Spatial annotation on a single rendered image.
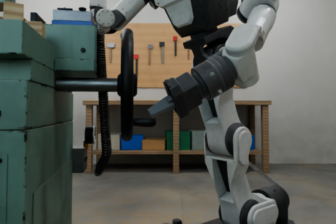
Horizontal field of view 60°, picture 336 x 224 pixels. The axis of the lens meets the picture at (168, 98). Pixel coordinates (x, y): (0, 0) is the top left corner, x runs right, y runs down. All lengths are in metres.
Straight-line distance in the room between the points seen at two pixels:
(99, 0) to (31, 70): 0.76
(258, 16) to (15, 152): 0.65
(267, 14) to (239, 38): 0.16
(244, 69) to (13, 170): 0.52
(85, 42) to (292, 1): 4.09
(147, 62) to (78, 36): 3.33
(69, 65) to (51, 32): 0.10
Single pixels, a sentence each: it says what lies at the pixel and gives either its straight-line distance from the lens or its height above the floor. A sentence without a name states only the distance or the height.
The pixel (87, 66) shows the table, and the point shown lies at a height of 0.85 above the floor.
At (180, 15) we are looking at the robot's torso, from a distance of 1.17.
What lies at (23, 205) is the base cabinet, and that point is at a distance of 0.60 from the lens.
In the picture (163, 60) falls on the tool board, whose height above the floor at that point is 1.43.
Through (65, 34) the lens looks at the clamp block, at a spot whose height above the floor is 0.93.
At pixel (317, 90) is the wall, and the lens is 4.56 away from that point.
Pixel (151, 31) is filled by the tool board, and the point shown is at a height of 1.83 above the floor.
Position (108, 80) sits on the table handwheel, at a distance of 0.76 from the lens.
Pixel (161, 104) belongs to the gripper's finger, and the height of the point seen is 0.76.
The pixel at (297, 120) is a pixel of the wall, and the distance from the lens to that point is 4.43.
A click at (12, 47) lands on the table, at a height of 0.85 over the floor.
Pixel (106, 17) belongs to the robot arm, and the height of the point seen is 1.12.
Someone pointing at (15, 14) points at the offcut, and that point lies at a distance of 0.63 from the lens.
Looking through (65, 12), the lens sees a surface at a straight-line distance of 0.81.
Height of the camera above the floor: 0.75
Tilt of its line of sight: 2 degrees up
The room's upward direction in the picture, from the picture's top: straight up
